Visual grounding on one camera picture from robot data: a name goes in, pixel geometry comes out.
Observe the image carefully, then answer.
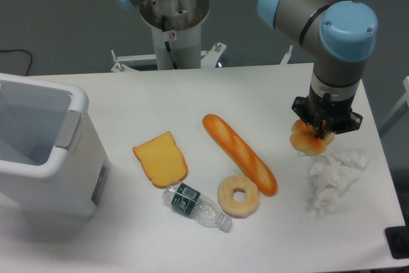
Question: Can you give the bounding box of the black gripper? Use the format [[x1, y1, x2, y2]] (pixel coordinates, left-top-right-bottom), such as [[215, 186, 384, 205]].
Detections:
[[291, 74, 362, 139]]

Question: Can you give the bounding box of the round twisted bread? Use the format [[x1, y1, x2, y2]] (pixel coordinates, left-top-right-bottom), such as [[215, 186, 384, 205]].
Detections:
[[289, 120, 335, 156]]

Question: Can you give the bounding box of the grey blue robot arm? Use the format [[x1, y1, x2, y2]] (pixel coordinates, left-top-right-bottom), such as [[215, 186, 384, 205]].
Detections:
[[116, 0, 378, 138]]

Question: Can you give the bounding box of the long baguette bread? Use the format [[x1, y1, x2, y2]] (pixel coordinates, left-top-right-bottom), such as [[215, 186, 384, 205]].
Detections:
[[202, 114, 278, 196]]

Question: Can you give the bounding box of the toast bread slice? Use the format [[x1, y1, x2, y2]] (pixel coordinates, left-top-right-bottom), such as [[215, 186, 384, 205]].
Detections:
[[132, 131, 188, 189]]

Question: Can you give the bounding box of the white trash can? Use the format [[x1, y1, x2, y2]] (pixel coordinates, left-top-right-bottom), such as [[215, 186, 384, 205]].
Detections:
[[1, 74, 111, 217]]

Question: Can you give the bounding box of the crumpled white tissue paper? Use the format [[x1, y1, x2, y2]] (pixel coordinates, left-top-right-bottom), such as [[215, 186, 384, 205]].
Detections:
[[298, 148, 370, 219]]

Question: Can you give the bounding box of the black object at table edge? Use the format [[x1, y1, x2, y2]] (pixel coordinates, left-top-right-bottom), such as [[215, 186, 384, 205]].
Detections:
[[385, 226, 408, 260]]

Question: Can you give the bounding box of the clear plastic water bottle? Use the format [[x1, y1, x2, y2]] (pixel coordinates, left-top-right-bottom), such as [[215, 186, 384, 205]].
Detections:
[[162, 182, 232, 233]]

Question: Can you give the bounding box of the white post at right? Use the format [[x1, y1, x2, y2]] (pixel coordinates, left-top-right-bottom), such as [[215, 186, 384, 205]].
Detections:
[[378, 76, 408, 137]]

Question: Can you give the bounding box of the white metal frame bracket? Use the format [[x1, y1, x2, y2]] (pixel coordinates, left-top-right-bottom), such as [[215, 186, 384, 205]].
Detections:
[[110, 42, 294, 73]]

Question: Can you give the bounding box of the ring donut bread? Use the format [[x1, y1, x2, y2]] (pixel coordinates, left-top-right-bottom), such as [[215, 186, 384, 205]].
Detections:
[[217, 175, 259, 218]]

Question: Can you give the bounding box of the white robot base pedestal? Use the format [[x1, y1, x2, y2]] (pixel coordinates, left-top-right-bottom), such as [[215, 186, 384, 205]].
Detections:
[[139, 0, 210, 69]]

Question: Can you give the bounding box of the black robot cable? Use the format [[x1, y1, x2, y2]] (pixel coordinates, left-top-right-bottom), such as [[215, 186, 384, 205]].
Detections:
[[160, 14, 178, 70]]

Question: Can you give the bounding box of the black floor cable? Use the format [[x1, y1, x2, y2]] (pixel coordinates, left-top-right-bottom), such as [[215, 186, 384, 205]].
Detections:
[[0, 49, 33, 76]]

